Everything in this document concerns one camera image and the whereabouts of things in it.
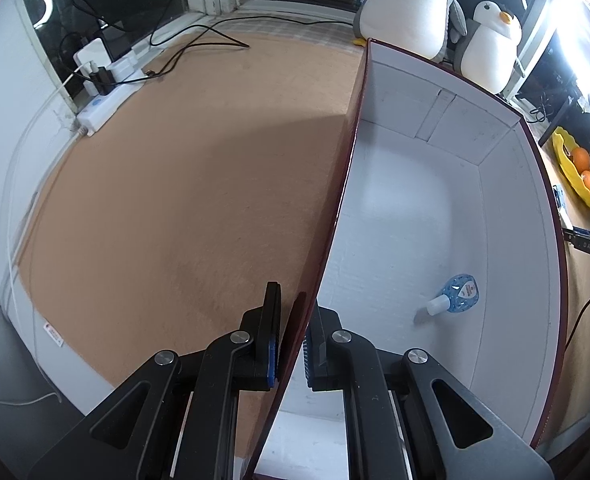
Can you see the checked cloth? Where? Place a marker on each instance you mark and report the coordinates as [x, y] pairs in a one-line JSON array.
[[295, 32]]

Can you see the yellow fruit tray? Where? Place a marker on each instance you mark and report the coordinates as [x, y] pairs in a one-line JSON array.
[[565, 165]]

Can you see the white power strip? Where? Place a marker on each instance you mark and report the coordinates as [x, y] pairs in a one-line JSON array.
[[102, 105]]

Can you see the small white label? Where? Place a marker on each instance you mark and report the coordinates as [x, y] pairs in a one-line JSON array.
[[53, 334]]

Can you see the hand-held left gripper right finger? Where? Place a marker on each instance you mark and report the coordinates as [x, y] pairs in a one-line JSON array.
[[307, 360]]

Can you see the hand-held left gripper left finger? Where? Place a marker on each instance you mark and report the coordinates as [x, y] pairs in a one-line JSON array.
[[271, 360]]

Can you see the small clear blue bottle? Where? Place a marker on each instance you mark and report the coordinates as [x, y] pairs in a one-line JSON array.
[[460, 295]]

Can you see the small penguin plush toy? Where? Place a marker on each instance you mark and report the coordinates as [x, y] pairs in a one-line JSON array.
[[487, 50]]

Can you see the white square charger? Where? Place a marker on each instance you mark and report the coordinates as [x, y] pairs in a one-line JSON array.
[[92, 55]]

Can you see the black plug adapter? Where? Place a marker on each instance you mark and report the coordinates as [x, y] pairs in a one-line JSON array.
[[102, 80]]

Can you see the brown cork mat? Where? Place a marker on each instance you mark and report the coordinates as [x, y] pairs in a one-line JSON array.
[[175, 185]]

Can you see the large penguin plush toy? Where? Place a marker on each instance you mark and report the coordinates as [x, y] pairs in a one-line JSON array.
[[410, 10]]

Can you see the red-edged white cardboard box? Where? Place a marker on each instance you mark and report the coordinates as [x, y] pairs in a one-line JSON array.
[[425, 210]]

